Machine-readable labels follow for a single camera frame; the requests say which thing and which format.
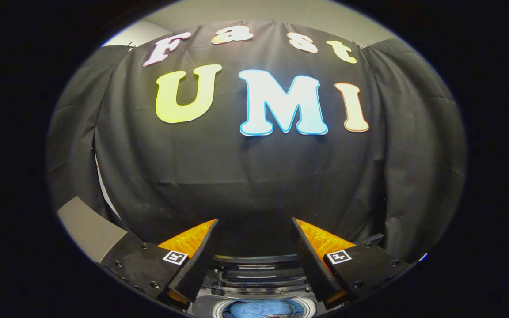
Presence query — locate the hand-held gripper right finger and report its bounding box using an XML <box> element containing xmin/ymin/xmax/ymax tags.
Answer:
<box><xmin>291</xmin><ymin>217</ymin><xmax>410</xmax><ymax>310</ymax></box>

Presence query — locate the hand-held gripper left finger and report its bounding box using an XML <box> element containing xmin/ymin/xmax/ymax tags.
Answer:
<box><xmin>100</xmin><ymin>219</ymin><xmax>219</xmax><ymax>305</ymax></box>

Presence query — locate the light blue polo shirt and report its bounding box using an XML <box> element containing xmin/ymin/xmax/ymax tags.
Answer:
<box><xmin>227</xmin><ymin>300</ymin><xmax>297</xmax><ymax>318</ymax></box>

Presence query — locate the black backdrop cloth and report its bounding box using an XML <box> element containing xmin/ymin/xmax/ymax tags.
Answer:
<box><xmin>46</xmin><ymin>20</ymin><xmax>467</xmax><ymax>265</ymax></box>

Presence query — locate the black cabinet with beige door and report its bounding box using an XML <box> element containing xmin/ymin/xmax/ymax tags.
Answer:
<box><xmin>57</xmin><ymin>196</ymin><xmax>130</xmax><ymax>264</ymax></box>

